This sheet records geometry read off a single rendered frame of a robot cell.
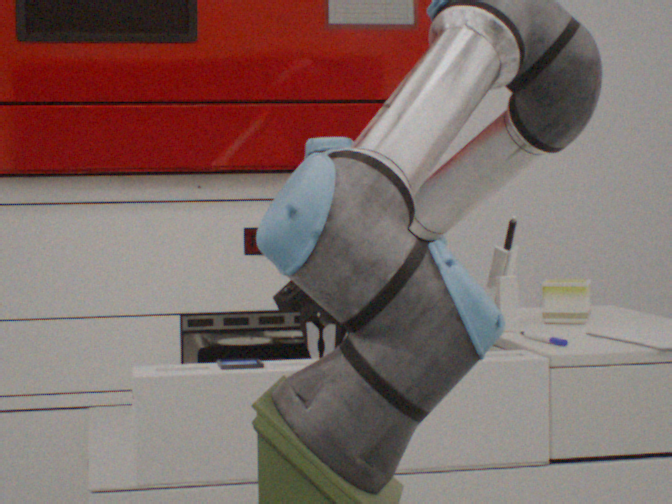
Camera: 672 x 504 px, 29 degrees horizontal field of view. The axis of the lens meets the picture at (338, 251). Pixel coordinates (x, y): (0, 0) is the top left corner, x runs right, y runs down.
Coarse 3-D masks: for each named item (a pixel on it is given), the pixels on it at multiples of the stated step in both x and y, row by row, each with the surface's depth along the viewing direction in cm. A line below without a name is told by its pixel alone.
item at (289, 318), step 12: (288, 312) 232; (192, 324) 229; (204, 324) 229; (216, 324) 229; (228, 324) 230; (240, 324) 231; (252, 324) 230; (264, 324) 231; (276, 324) 231; (288, 324) 232
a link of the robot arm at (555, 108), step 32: (576, 32) 155; (576, 64) 154; (512, 96) 164; (544, 96) 156; (576, 96) 156; (512, 128) 163; (544, 128) 160; (576, 128) 160; (448, 160) 177; (480, 160) 169; (512, 160) 167; (416, 192) 181; (448, 192) 175; (480, 192) 173; (416, 224) 181; (448, 224) 180
